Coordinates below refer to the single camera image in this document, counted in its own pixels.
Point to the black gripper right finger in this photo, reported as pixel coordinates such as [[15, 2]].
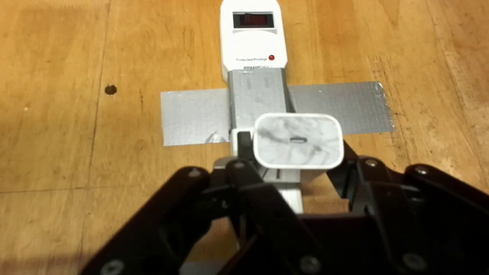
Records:
[[417, 222]]

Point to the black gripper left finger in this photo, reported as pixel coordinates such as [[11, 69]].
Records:
[[157, 238]]

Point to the white charger head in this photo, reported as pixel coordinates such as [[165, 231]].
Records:
[[298, 141]]

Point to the white power strip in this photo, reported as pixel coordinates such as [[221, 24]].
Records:
[[253, 58]]

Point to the grey duct tape strip far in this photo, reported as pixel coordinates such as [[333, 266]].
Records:
[[209, 116]]

